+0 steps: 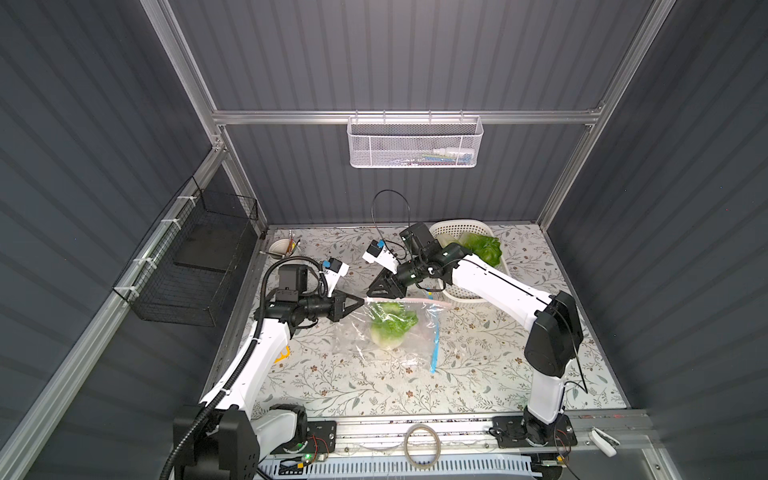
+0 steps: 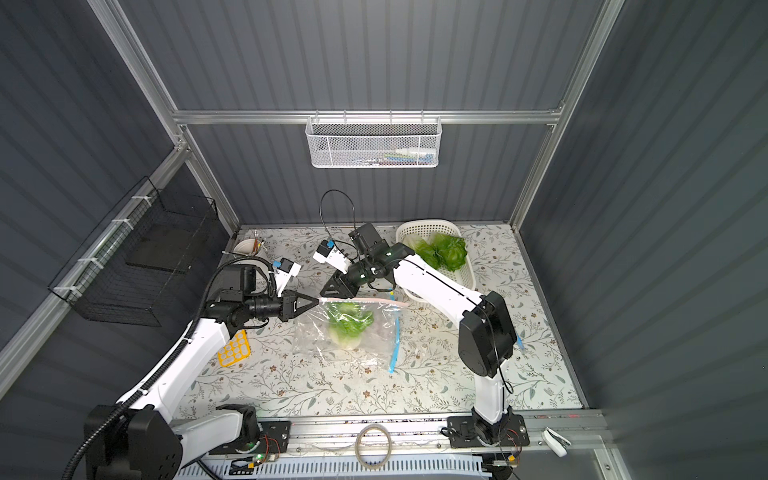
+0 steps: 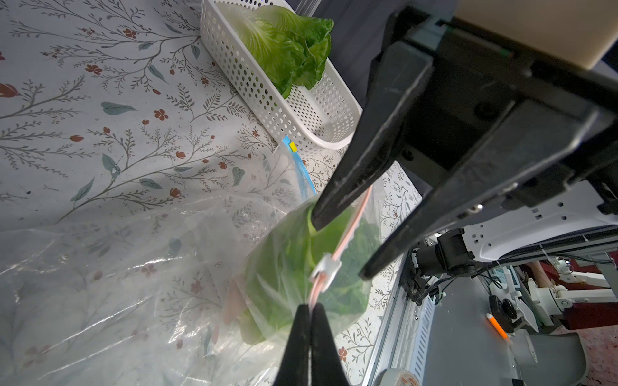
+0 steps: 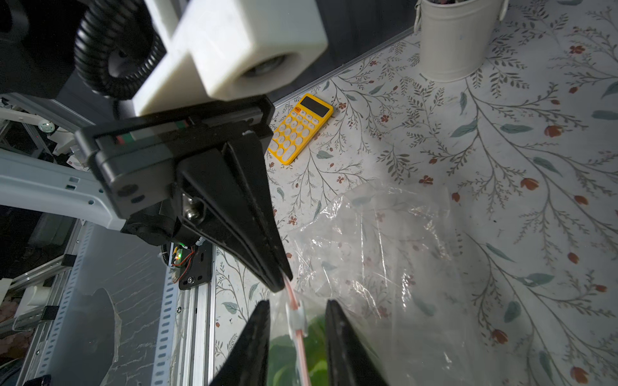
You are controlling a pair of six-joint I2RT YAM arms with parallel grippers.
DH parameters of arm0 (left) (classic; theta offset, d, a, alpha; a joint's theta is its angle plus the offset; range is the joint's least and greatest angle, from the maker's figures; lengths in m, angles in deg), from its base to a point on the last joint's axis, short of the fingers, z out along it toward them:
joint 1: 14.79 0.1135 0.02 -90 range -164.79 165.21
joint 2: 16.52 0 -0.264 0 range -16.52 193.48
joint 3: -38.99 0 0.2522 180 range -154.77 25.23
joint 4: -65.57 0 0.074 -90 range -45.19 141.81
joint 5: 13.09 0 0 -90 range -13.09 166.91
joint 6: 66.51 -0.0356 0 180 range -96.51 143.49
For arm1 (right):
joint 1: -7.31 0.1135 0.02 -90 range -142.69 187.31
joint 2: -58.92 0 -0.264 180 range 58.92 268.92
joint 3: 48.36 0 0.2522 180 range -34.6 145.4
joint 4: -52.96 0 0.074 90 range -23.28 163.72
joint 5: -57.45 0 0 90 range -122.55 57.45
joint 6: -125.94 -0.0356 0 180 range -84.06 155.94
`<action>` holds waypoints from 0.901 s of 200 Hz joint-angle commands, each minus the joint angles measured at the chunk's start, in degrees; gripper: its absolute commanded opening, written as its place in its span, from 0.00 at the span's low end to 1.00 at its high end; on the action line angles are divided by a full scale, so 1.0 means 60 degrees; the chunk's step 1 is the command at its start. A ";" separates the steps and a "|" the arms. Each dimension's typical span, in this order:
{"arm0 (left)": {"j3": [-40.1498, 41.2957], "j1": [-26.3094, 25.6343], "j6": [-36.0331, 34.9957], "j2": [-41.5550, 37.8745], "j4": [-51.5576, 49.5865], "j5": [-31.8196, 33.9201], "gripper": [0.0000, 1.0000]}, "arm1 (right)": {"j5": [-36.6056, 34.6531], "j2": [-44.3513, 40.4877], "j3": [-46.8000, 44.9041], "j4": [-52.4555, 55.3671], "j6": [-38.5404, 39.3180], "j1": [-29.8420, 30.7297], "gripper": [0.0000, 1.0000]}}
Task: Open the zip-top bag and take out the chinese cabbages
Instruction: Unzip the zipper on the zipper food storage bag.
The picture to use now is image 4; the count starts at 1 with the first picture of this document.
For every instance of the clear zip-top bag white seal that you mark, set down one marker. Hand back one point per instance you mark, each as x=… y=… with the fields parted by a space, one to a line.
x=385 y=255

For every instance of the yellow calculator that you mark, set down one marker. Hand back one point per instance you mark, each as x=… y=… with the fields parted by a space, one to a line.
x=298 y=128

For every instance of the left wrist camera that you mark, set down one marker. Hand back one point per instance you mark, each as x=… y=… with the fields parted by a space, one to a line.
x=229 y=50

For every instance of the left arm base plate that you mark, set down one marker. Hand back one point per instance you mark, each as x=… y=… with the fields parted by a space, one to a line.
x=191 y=266

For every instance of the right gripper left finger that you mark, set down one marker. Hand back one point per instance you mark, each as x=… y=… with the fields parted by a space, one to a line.
x=247 y=363

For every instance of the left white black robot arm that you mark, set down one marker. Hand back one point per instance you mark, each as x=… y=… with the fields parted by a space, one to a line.
x=114 y=48

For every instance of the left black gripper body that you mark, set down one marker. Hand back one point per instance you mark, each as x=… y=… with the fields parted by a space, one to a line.
x=135 y=159

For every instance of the white pen holder cup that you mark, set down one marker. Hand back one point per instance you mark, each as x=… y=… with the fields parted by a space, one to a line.
x=454 y=37

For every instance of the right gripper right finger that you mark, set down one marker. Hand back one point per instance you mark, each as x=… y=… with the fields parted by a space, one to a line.
x=348 y=361

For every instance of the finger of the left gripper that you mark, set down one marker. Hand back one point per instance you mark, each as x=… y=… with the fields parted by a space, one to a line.
x=257 y=228
x=207 y=178

